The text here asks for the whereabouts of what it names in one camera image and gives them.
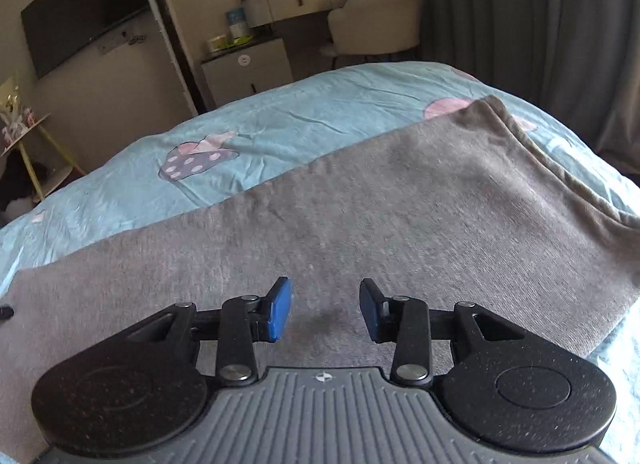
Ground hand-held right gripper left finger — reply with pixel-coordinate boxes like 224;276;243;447
125;277;294;388

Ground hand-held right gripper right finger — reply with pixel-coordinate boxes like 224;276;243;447
359;278;526;388

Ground grey pants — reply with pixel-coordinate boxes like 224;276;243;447
0;95;640;452

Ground dark cloth bundle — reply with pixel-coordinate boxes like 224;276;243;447
0;149;37;215

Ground yellow-legged side table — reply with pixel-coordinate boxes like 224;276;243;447
0;112;87;202

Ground light blue printed blanket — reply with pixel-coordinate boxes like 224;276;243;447
0;61;640;464

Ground wrapped flower bouquet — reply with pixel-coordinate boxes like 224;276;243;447
0;76;38;145

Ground grey nightstand cabinet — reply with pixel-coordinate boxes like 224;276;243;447
201;36;295;107

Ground tall white tower appliance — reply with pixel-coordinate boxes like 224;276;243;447
147;0;199;117

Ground cream upholstered chair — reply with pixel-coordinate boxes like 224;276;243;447
320;0;426;69

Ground blue and white canister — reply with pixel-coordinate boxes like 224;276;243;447
226;8;252;42

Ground grey vanity desk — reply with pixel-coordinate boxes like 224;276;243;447
241;0;413;29

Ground grey curtain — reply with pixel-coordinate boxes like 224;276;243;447
410;0;640;175

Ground wall socket strip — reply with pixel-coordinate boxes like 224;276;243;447
97;31;147;53

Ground black wall television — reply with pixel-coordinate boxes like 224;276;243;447
20;0;156;79

